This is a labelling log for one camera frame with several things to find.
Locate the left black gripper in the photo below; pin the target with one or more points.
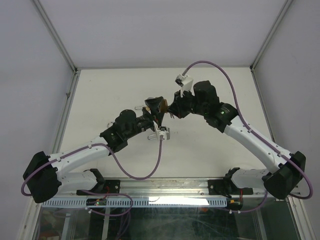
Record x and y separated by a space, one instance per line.
154 107

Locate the aluminium front rail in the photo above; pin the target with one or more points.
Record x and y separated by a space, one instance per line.
175 186

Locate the slotted grey cable duct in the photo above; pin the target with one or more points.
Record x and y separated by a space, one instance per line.
136 202

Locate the silver key set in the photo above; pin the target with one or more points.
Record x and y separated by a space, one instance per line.
172 116

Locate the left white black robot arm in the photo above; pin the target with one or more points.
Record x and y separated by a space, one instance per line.
49 175

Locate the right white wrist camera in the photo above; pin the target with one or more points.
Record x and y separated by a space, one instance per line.
185 82

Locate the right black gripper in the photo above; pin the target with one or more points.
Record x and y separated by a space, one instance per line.
176 106

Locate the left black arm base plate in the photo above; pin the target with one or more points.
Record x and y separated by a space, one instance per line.
110 186

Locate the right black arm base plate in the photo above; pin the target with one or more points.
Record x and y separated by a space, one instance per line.
226 188

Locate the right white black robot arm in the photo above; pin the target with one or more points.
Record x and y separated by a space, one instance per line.
283 169

